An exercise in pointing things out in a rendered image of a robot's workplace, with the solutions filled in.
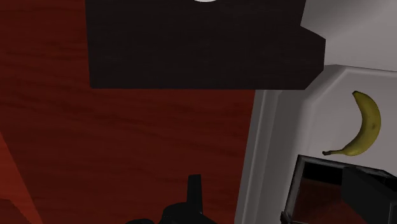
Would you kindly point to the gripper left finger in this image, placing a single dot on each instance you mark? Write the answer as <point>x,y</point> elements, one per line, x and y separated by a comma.
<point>194,192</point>

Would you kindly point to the white table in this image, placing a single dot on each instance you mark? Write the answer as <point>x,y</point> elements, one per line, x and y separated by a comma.
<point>328,118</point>

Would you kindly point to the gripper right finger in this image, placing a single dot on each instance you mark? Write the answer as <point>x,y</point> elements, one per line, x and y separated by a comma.
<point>369,192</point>

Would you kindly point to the black open box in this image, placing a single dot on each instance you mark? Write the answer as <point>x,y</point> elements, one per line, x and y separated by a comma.
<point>297,189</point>

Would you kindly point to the yellow banana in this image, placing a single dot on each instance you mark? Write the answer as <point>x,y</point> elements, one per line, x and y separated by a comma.
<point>369,127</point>

